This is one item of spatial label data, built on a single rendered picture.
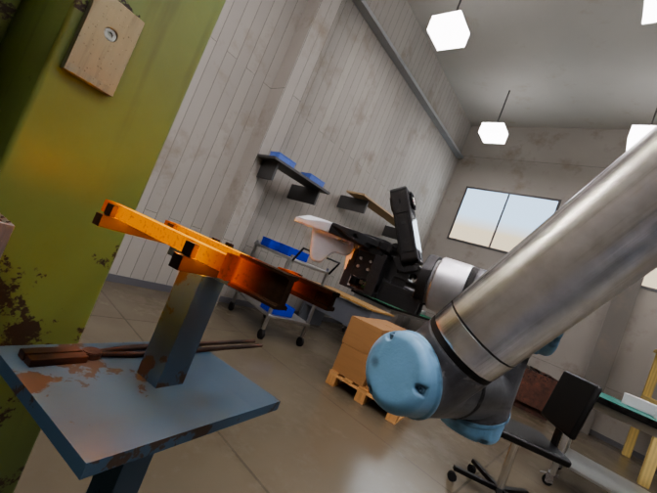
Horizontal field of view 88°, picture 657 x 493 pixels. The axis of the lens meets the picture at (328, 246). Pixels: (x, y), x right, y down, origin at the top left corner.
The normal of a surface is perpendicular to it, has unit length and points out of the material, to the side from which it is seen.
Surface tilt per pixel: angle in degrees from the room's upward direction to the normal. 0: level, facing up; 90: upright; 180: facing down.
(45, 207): 90
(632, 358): 90
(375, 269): 90
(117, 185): 90
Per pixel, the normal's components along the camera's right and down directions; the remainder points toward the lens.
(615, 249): -0.38, 0.14
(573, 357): -0.59, -0.28
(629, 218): -0.52, -0.02
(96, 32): 0.80, 0.29
